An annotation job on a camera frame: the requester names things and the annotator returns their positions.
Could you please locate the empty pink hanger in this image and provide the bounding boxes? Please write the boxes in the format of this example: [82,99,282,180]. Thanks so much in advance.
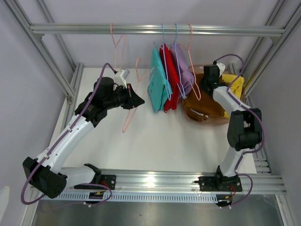
[178,23,202,101]

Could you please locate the yellow trousers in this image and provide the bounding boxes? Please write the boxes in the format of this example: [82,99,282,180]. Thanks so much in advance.
[221,73,245,118]

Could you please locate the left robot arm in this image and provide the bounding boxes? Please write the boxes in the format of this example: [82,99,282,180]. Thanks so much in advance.
[23,77,145,199]

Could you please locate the blue hanger of red trousers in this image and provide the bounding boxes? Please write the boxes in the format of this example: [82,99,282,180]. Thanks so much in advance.
[168,24,186,99]

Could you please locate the red trousers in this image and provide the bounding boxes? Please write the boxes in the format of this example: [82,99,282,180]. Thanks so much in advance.
[159,45,180,113]

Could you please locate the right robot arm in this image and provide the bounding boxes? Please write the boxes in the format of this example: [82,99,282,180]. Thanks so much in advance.
[199,63,263,190]

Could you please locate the teal trousers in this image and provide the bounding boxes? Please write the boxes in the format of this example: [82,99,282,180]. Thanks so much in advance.
[147,48,172,113]

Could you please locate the blue hanger of teal trousers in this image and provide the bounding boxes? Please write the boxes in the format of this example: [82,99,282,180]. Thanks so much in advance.
[153,23,172,100]

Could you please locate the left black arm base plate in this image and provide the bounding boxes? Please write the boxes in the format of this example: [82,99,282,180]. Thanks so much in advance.
[92,174,117,190]

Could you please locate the pink hanger of yellow trousers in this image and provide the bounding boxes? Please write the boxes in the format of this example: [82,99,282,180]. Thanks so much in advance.
[110,23,126,69]

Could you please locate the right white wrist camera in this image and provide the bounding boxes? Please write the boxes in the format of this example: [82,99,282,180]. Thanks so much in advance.
[212,62,226,78]

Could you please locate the aluminium hanging rail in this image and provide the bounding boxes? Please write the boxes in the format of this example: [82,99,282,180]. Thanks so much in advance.
[30,23,285,37]

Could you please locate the brown trousers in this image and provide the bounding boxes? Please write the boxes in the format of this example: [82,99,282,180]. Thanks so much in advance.
[182,73,228,122]

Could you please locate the purple trousers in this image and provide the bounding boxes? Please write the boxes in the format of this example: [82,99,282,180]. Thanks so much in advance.
[169,45,194,99]

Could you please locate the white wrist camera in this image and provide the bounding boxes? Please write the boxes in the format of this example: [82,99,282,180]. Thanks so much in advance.
[113,69,130,87]
[212,62,226,78]

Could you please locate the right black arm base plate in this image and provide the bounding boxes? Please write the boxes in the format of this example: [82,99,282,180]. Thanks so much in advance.
[194,175,242,192]

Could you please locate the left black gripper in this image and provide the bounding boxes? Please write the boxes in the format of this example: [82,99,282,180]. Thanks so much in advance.
[104,84,144,110]

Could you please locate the pink hanger of brown trousers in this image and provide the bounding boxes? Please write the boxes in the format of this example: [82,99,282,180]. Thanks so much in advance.
[121,57,157,134]

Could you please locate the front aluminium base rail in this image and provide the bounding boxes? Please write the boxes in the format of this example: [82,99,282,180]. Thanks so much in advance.
[30,167,287,194]

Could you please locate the aluminium frame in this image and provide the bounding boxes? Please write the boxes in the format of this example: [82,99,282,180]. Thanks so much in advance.
[5,0,301,172]

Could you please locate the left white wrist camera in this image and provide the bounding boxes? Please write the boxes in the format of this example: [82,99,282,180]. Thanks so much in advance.
[113,69,130,87]

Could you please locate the pink translucent plastic basket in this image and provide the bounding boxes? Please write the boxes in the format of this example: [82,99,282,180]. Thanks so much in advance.
[180,65,245,126]

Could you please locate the white slotted cable duct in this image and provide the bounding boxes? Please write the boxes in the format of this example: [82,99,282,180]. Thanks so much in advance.
[53,191,232,203]

